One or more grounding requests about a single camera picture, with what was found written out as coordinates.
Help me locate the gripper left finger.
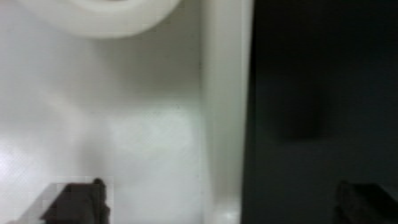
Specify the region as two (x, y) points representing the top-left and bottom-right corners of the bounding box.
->
(41, 178), (110, 224)

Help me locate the white square table top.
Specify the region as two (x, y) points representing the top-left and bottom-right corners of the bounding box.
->
(0, 0), (254, 224)

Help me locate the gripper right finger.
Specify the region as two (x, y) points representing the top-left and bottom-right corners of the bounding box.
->
(334, 181), (398, 224)

